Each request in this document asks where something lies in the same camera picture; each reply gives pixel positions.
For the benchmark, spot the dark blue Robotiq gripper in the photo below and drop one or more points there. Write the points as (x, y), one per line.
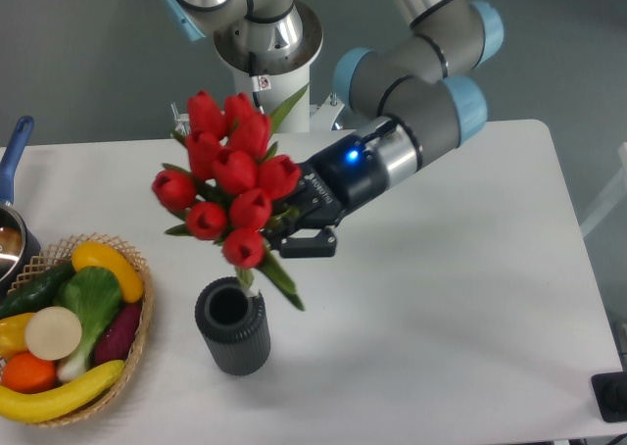
(334, 182)

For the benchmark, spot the red tulip bouquet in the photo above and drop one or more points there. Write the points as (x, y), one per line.
(231, 192)

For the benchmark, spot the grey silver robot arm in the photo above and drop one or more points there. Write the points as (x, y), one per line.
(417, 97)

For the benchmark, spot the dark grey ribbed vase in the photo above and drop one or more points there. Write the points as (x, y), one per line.
(234, 326)

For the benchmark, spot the purple sweet potato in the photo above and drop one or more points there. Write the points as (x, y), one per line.
(116, 342)

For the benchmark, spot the green bok choy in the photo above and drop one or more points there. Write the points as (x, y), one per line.
(93, 294)

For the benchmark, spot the woven wicker basket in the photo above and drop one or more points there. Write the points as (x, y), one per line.
(61, 251)

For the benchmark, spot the white round radish slice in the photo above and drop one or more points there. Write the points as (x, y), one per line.
(53, 333)

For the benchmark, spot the green cucumber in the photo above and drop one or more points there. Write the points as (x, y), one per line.
(37, 293)

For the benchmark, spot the yellow bell pepper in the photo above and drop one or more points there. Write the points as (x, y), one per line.
(12, 338)

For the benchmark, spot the black device at edge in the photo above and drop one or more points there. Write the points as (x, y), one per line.
(610, 393)

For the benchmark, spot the orange fruit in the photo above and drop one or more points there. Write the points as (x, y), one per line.
(26, 373)

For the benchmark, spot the yellow banana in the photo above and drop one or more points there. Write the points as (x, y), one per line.
(60, 401)

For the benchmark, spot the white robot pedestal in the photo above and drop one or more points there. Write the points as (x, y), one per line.
(270, 91)

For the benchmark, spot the blue handled saucepan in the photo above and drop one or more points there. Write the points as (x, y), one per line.
(18, 244)

